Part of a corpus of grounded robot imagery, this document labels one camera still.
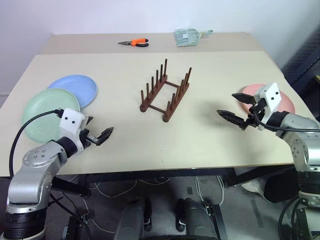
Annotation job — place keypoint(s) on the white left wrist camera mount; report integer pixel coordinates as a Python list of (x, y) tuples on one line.
[(71, 120)]

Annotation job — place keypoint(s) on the brown wooden dish rack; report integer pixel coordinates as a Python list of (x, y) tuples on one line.
[(160, 87)]

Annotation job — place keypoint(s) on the dark rounded robot leg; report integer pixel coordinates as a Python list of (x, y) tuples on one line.
[(132, 220), (197, 220)]

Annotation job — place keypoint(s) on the dark textured partition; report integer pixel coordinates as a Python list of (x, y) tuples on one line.
[(303, 62)]

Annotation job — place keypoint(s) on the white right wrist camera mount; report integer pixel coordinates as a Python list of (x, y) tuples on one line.
[(271, 96)]

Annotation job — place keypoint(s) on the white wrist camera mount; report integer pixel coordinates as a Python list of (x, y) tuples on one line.
[(71, 120), (271, 96)]

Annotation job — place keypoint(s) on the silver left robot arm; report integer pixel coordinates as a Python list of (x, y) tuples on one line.
[(32, 175)]

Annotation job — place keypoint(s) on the pale green dustpan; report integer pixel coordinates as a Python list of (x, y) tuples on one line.
[(186, 37)]

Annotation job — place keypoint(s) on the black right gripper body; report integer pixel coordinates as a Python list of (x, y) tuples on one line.
[(257, 113)]

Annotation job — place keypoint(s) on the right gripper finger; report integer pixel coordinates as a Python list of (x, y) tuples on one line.
[(231, 117), (243, 97)]

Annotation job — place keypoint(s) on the red plate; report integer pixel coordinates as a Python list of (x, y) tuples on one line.
[(286, 102)]

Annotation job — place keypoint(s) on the blue plate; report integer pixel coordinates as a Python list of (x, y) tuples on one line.
[(75, 87)]

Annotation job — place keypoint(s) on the white shoe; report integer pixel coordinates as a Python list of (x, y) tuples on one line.
[(252, 187)]

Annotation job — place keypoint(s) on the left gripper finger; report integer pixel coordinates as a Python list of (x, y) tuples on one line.
[(105, 134), (88, 120)]

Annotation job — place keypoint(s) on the green plate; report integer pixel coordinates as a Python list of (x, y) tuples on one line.
[(42, 110)]

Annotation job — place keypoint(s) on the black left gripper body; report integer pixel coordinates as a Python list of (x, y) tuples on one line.
[(86, 140)]

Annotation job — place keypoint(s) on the black table frame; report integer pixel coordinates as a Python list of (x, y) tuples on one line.
[(150, 173)]

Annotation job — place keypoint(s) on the black trouser leg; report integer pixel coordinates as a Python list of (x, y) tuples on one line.
[(280, 187)]

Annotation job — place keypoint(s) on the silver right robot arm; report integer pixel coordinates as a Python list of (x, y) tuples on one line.
[(303, 140)]

